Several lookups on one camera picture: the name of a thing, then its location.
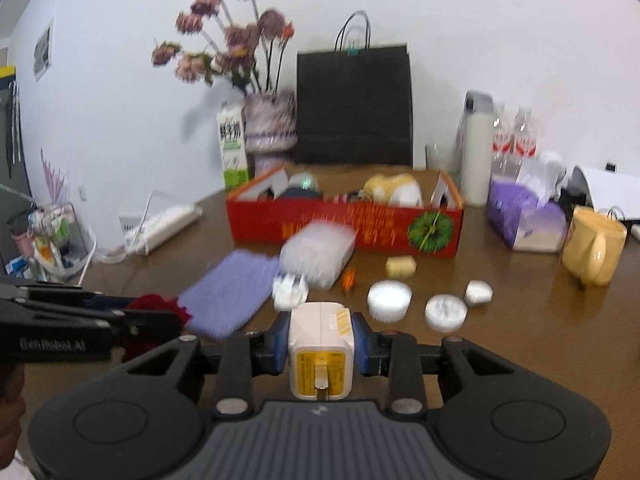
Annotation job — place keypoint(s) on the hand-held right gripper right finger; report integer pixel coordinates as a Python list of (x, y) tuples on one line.
[(362, 345)]

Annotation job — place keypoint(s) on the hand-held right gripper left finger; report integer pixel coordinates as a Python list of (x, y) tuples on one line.
[(281, 342)]

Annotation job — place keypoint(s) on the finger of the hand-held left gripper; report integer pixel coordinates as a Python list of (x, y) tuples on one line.
[(150, 325), (60, 294)]

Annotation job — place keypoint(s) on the red knitted flower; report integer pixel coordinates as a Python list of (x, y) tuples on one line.
[(160, 305)]

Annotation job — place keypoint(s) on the white yellow charger plug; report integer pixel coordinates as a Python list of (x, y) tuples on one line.
[(320, 332)]

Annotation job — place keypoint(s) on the red cardboard box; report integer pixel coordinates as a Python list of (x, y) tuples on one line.
[(350, 227)]

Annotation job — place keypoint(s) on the yellow white plush hamster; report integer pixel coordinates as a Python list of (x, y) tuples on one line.
[(395, 189)]

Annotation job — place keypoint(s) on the brown wooden desktop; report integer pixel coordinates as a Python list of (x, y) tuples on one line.
[(500, 350)]

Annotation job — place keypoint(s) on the clear desk organiser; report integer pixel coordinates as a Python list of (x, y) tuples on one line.
[(52, 245)]

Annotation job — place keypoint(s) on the crumpled white tissue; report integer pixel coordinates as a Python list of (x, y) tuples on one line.
[(290, 292)]

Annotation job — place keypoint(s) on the ridged white lid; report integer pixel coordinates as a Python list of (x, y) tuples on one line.
[(389, 300)]

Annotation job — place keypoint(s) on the small orange object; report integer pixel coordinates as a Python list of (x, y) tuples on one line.
[(348, 281)]

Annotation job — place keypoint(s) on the purple cloth pouch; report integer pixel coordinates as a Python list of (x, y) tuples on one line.
[(230, 292)]

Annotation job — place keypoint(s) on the small pale yellow block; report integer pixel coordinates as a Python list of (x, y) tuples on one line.
[(400, 266)]

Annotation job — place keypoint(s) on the flat white lid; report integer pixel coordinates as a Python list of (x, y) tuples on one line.
[(446, 312)]

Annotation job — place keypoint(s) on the frosted bottle with white beads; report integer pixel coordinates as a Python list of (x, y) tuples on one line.
[(320, 252)]

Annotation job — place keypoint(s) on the white power strip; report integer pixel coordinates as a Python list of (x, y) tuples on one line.
[(162, 225)]

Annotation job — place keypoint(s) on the small white bottle cap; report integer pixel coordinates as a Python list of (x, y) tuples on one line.
[(479, 291)]

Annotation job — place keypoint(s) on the green white milk carton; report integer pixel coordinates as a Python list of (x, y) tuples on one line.
[(232, 147)]

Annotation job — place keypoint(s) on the clear glass cup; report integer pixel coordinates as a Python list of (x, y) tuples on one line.
[(440, 157)]

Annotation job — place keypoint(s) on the purple tissue pack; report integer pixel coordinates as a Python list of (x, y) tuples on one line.
[(525, 215)]

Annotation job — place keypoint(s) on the purple textured vase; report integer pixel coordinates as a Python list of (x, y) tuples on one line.
[(270, 122)]

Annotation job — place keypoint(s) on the white thermos bottle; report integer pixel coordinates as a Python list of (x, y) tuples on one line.
[(477, 150)]

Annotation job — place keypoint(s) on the black paper bag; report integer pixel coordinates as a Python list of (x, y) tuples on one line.
[(355, 105)]

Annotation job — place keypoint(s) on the clear plastic water bottle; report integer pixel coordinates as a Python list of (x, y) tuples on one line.
[(526, 137), (502, 142)]

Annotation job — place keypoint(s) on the yellow mug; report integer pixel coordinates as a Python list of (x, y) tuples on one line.
[(592, 247)]

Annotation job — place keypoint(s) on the dried pink flowers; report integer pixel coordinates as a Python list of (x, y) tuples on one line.
[(230, 45)]

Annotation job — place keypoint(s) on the white paper folder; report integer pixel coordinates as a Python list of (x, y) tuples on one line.
[(610, 190)]

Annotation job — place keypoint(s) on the green binder clip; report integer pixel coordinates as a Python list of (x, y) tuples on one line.
[(352, 50)]

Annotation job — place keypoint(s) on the wall poster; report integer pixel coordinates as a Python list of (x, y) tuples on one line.
[(43, 50)]

